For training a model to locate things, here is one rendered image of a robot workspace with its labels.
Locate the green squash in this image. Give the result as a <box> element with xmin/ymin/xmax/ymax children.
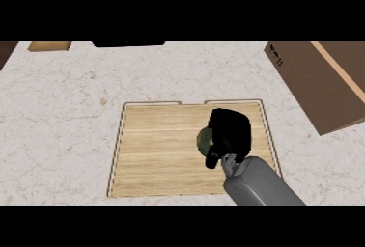
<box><xmin>195</xmin><ymin>125</ymin><xmax>216</xmax><ymax>158</ymax></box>

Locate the pale wooden tray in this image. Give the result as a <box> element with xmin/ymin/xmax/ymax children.
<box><xmin>105</xmin><ymin>98</ymin><xmax>285</xmax><ymax>198</ymax></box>

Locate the tan wooden block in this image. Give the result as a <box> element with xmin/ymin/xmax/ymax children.
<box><xmin>27</xmin><ymin>41</ymin><xmax>73</xmax><ymax>53</ymax></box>

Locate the brown cardboard box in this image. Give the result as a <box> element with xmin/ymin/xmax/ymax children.
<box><xmin>263</xmin><ymin>41</ymin><xmax>365</xmax><ymax>136</ymax></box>

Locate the dark brown cabinet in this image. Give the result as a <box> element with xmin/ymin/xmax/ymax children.
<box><xmin>0</xmin><ymin>41</ymin><xmax>21</xmax><ymax>71</ymax></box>

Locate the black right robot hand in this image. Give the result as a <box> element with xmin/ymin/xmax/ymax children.
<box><xmin>204</xmin><ymin>108</ymin><xmax>254</xmax><ymax>170</ymax></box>

